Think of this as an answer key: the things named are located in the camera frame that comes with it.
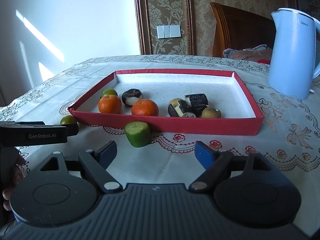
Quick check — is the person's left hand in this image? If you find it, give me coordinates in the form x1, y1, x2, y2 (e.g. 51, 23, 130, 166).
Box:
2, 154, 25, 211

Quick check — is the orange mandarin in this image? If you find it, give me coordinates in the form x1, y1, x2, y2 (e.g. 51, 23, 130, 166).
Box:
131, 99, 159, 116
98, 95, 121, 114

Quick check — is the right orange mandarin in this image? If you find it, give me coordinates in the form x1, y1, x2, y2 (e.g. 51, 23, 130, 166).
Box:
131, 99, 159, 116

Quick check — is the dark round fruit chunk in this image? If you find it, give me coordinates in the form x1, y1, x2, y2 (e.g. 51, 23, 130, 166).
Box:
185, 93, 209, 117

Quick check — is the light blue electric kettle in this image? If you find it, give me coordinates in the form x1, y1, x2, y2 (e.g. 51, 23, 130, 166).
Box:
267, 8, 319, 100

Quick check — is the red shallow cardboard tray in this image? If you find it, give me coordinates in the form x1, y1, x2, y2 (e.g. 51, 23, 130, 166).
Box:
68, 69, 263, 135

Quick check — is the dark peeled fruit chunk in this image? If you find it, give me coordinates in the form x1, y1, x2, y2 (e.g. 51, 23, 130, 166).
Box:
121, 88, 143, 106

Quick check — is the white wall switch panel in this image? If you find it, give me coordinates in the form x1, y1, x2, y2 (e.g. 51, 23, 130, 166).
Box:
156, 25, 181, 39

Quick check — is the small brown longan fruit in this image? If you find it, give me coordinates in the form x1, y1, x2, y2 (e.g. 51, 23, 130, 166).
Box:
201, 107, 222, 119

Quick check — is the green cucumber piece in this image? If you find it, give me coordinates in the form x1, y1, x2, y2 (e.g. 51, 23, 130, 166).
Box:
124, 121, 151, 147

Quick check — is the green tomato outside tray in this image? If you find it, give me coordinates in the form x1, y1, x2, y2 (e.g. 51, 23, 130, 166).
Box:
60, 115, 76, 125

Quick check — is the folded bedding pile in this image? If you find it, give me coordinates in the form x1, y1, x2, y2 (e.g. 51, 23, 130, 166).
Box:
222, 44, 272, 64

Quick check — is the purple eggplant piece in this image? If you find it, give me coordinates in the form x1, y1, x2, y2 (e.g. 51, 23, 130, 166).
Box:
168, 98, 191, 117

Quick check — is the white floral tablecloth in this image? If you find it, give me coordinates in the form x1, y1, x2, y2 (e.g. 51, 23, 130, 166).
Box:
1, 55, 319, 235

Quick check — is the left orange mandarin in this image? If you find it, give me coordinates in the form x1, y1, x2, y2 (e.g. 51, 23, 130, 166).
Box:
98, 95, 121, 114

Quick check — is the green tomato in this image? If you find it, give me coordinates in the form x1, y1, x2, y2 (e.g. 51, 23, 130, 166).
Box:
101, 88, 118, 97

